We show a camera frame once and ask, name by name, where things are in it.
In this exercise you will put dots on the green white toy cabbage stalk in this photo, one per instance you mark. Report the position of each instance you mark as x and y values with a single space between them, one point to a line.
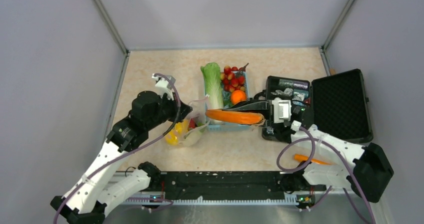
212 85

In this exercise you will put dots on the clear zip bag pink dots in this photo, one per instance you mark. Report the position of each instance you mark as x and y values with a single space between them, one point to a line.
189 131

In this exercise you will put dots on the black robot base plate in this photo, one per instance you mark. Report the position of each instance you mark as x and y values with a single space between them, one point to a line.
228 186

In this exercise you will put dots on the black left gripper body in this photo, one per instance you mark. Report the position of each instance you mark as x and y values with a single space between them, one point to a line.
167 111

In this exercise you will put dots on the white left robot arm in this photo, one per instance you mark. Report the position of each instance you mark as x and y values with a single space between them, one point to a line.
80 204

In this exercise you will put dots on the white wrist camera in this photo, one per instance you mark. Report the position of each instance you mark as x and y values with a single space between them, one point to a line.
164 85
281 110

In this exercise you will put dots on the red toy chili pepper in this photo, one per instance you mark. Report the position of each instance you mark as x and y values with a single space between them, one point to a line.
191 124

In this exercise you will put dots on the yellow toy bell pepper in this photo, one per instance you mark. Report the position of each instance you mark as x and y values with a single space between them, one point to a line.
181 128

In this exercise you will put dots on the orange handled tool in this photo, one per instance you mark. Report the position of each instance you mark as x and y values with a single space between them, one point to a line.
302 158

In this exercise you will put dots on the light blue plastic basket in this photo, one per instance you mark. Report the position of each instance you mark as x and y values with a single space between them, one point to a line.
220 126

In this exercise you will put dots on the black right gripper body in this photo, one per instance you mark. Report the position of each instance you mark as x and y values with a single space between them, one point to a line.
269 121

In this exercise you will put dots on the purple chip row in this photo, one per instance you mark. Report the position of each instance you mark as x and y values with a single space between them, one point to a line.
300 85

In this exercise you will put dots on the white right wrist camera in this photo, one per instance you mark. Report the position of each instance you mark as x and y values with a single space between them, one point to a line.
281 110

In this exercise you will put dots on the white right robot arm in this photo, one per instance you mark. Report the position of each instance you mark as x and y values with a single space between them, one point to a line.
332 161

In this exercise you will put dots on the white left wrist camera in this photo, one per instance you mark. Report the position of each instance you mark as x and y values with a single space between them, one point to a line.
164 85

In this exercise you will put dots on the blue green chip row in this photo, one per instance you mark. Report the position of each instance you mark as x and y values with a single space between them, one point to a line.
286 83

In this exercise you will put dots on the black poker chip case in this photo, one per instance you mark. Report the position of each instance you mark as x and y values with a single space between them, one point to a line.
339 103

